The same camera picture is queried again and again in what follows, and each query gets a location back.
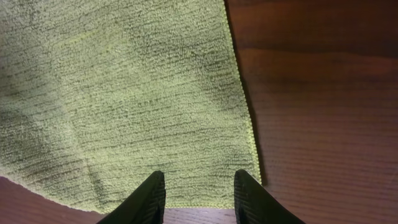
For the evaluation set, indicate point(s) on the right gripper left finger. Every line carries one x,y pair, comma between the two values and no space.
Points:
146,205

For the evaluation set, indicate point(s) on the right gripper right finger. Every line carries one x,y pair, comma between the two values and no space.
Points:
254,205

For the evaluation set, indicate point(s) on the green microfiber cloth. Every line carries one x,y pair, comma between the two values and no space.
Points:
98,94

